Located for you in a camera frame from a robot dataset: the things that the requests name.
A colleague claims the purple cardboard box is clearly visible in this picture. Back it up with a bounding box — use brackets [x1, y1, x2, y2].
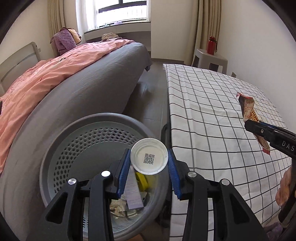
[124, 165, 144, 210]

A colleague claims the white paper wrapper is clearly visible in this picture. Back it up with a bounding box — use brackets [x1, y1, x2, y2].
[109, 196, 127, 217]

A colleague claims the red cream snack wrapper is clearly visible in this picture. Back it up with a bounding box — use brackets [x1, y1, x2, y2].
[236, 92, 270, 155]

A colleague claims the white plastic lid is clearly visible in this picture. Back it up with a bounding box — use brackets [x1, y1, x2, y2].
[130, 138, 169, 175]

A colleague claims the grey perforated trash basket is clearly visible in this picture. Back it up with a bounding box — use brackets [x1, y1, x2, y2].
[40, 113, 169, 240]

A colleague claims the person's right hand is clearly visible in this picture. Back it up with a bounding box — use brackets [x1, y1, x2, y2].
[275, 167, 292, 206]

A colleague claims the checkered white tablecloth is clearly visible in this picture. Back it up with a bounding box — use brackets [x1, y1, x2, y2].
[164, 64, 295, 240]

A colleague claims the grey plastic stool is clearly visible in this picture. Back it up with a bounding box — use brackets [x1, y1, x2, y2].
[192, 49, 228, 74]

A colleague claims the red water bottle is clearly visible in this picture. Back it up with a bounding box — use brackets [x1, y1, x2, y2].
[206, 36, 217, 55]

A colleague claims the beige curtain right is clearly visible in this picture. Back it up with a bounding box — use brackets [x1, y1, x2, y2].
[184, 0, 222, 66]

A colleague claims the beige curtain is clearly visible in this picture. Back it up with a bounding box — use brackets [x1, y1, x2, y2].
[184, 0, 222, 66]
[47, 0, 65, 37]

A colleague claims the pink duvet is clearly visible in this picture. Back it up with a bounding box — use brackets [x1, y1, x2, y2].
[1, 39, 132, 169]

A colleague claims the beige cloth on windowsill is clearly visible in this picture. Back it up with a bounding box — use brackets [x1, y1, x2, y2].
[101, 32, 121, 42]

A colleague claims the purple quilted bag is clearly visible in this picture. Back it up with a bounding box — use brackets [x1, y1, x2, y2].
[50, 27, 82, 57]

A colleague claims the grey padded headboard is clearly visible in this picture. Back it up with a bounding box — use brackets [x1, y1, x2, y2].
[0, 42, 41, 96]

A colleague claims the beige curtain left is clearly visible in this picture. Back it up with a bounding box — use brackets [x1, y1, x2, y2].
[47, 0, 65, 37]

